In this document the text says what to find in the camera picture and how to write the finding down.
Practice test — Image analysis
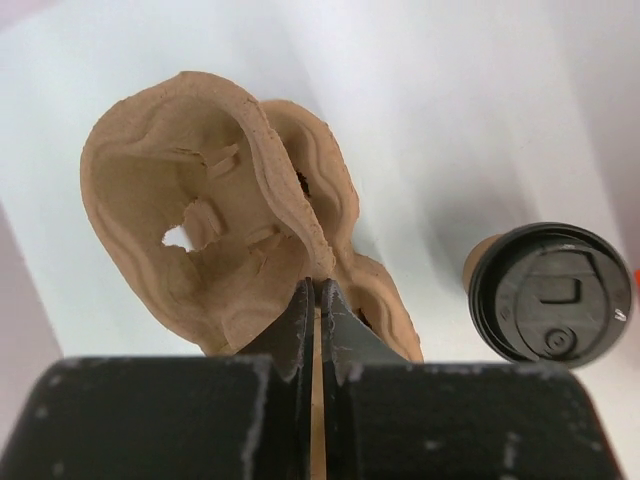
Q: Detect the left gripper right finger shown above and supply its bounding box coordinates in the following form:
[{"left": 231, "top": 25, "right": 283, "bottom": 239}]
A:
[{"left": 321, "top": 280, "right": 622, "bottom": 479}]

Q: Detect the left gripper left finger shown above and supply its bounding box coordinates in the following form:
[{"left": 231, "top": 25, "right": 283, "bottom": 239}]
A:
[{"left": 9, "top": 280, "right": 314, "bottom": 479}]

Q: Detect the black coffee cup lid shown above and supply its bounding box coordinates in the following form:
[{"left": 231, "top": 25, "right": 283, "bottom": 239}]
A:
[{"left": 466, "top": 222, "right": 634, "bottom": 368}]

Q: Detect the single pulp cup carrier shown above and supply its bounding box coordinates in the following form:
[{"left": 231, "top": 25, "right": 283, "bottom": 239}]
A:
[{"left": 80, "top": 72, "right": 335, "bottom": 355}]

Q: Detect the single brown paper cup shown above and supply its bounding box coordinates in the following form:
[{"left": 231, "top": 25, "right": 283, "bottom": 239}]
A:
[{"left": 462, "top": 234, "right": 502, "bottom": 293}]

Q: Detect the brown pulp cup carrier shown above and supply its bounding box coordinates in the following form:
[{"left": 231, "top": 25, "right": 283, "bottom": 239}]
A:
[{"left": 261, "top": 100, "right": 423, "bottom": 362}]

